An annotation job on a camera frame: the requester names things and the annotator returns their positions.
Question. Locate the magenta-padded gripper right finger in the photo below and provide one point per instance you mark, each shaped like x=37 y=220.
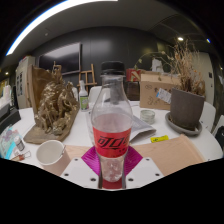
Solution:
x=145 y=170

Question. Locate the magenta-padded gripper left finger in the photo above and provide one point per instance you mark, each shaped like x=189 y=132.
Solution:
x=78 y=170

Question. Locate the clear red-label drink bottle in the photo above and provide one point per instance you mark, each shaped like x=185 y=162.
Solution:
x=111 y=141

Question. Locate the beige flat table mat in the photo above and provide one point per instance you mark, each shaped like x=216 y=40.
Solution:
x=166 y=153

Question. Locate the white ceramic mug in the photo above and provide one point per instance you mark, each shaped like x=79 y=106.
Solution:
x=50 y=153

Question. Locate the small yellow tag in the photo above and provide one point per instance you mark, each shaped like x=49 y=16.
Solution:
x=159 y=138

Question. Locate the grey plant saucer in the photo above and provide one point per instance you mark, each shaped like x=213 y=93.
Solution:
x=180 y=130

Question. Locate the small glass jar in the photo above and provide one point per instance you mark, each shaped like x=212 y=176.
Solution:
x=147 y=117

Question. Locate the small grey-capped jar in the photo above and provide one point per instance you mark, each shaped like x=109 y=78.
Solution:
x=19 y=143

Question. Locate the golden relief sculpture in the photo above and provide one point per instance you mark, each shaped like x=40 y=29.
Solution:
x=55 y=106

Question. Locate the white green-label spray bottle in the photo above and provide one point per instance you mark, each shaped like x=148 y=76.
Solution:
x=84 y=100

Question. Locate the grey pot with dry plant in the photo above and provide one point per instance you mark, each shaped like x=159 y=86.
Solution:
x=185 y=108

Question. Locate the teal colourful paper sheet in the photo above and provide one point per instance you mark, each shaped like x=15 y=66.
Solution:
x=8 y=141

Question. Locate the white chair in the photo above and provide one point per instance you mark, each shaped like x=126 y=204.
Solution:
x=208 y=115
x=94 y=95
x=220 y=121

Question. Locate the white plaster figure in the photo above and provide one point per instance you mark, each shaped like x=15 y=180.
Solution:
x=74 y=93

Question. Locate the brown cardboard box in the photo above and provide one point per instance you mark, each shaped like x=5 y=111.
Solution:
x=150 y=91

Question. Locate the black backpack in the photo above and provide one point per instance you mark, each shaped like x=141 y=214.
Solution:
x=220 y=136

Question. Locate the black flat box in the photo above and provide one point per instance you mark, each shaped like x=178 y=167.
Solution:
x=9 y=120

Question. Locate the wooden easel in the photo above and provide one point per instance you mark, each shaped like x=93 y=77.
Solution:
x=87 y=78

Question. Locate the red box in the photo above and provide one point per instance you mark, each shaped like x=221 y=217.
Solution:
x=133 y=75

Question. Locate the white cabinet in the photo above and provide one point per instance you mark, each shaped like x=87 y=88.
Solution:
x=22 y=83

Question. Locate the round ceiling spotlight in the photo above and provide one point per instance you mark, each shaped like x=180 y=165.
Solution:
x=208 y=40
x=180 y=39

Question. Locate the long ceiling light strip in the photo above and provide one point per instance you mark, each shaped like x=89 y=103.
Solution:
x=43 y=16

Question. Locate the black wall screen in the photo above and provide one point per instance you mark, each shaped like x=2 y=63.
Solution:
x=60 y=58

